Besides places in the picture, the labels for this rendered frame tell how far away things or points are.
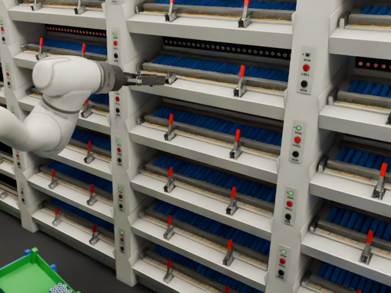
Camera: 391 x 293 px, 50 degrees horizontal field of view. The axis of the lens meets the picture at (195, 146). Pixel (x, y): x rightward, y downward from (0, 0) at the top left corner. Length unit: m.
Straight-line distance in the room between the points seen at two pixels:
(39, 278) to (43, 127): 0.95
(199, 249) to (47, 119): 0.77
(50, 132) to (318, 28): 0.72
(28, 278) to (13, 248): 0.39
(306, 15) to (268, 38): 0.12
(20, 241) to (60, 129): 1.27
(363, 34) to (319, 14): 0.12
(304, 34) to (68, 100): 0.62
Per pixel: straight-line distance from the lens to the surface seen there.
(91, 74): 1.10
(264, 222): 1.38
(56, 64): 1.06
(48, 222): 2.23
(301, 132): 1.19
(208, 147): 1.39
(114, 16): 1.54
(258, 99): 1.25
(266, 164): 1.30
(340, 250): 1.31
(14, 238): 2.36
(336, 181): 1.23
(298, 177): 1.24
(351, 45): 1.12
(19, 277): 1.92
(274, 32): 1.18
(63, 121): 1.12
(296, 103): 1.18
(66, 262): 2.11
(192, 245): 1.60
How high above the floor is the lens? 1.19
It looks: 20 degrees down
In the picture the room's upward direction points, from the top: 2 degrees clockwise
